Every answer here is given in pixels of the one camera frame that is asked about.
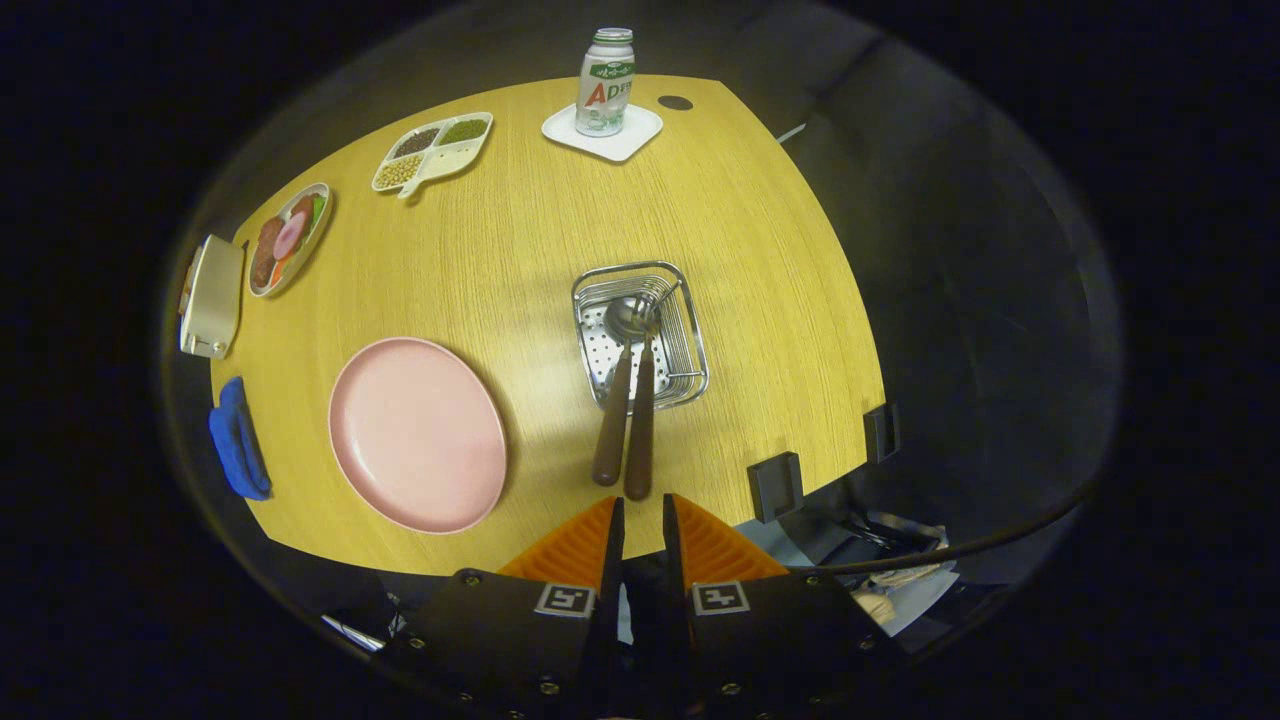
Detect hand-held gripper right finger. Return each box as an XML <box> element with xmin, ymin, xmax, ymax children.
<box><xmin>662</xmin><ymin>493</ymin><xmax>906</xmax><ymax>720</ymax></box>

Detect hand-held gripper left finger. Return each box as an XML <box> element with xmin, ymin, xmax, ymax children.
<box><xmin>385</xmin><ymin>496</ymin><xmax>627</xmax><ymax>720</ymax></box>

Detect fork with brown handle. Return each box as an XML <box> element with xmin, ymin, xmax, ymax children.
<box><xmin>623</xmin><ymin>283</ymin><xmax>673</xmax><ymax>503</ymax></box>

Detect spoon with brown handle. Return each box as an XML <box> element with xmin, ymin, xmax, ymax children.
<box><xmin>591</xmin><ymin>297</ymin><xmax>649</xmax><ymax>488</ymax></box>

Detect black table clamp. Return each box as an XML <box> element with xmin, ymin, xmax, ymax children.
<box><xmin>747</xmin><ymin>452</ymin><xmax>805</xmax><ymax>524</ymax></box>
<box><xmin>863</xmin><ymin>403</ymin><xmax>901</xmax><ymax>463</ymax></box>

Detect white crumpled sheet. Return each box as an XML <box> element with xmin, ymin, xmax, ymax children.
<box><xmin>850</xmin><ymin>560</ymin><xmax>961</xmax><ymax>636</ymax></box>

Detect pink round plate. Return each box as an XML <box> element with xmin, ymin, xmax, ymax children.
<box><xmin>328</xmin><ymin>337</ymin><xmax>508</xmax><ymax>535</ymax></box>

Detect blue cloth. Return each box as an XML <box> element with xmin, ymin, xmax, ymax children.
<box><xmin>208</xmin><ymin>376</ymin><xmax>273</xmax><ymax>501</ymax></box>

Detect white oval food plate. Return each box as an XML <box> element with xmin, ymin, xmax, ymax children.
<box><xmin>247</xmin><ymin>182</ymin><xmax>334</xmax><ymax>299</ymax></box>

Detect white square coaster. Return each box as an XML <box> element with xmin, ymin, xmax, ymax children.
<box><xmin>541</xmin><ymin>103</ymin><xmax>664</xmax><ymax>164</ymax></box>

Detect white divided bean dish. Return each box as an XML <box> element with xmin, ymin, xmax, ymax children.
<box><xmin>371</xmin><ymin>111</ymin><xmax>495</xmax><ymax>200</ymax></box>

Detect pink ham slice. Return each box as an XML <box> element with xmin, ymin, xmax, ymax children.
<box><xmin>273</xmin><ymin>210</ymin><xmax>308</xmax><ymax>263</ymax></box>

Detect brown meat slice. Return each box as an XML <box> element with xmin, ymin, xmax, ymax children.
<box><xmin>252</xmin><ymin>217</ymin><xmax>285</xmax><ymax>289</ymax></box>

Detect white toaster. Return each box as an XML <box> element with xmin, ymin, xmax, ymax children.
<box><xmin>178</xmin><ymin>234</ymin><xmax>246</xmax><ymax>360</ymax></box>

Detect white drink bottle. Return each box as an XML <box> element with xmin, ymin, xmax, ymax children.
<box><xmin>576</xmin><ymin>27</ymin><xmax>637</xmax><ymax>138</ymax></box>

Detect metal wire basket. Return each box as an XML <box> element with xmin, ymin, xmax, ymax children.
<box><xmin>571</xmin><ymin>261</ymin><xmax>710</xmax><ymax>413</ymax></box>

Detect black cable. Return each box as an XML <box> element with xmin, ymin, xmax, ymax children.
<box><xmin>800</xmin><ymin>478</ymin><xmax>1101</xmax><ymax>577</ymax></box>

